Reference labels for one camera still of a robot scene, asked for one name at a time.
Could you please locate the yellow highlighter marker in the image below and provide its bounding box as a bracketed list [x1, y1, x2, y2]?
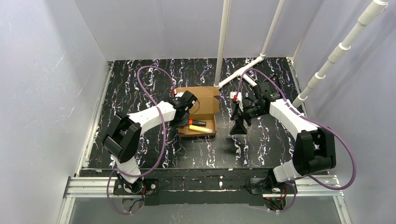
[189, 125, 213, 133]

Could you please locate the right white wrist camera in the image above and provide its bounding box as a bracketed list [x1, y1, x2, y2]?
[230, 91, 244, 120]

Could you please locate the orange capped black marker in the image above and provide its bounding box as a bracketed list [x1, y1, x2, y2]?
[189, 119, 207, 126]

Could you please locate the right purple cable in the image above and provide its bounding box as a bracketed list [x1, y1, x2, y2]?
[236, 68, 357, 214]

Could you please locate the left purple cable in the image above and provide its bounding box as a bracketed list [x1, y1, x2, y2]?
[106, 65, 177, 216]

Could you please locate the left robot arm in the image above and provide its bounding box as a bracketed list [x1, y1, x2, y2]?
[101, 91, 198, 185]

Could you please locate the white PVC pipe frame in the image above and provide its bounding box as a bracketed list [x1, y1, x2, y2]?
[213, 0, 389, 108]

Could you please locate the purple cable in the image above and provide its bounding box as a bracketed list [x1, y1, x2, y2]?
[236, 68, 357, 214]
[106, 65, 177, 216]

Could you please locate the brown cardboard box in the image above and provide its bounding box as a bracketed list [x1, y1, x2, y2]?
[174, 86, 220, 138]

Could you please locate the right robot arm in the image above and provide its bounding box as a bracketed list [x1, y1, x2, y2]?
[230, 83, 336, 190]

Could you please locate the aluminium rail frame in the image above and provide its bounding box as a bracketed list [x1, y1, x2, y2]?
[58, 59, 341, 224]

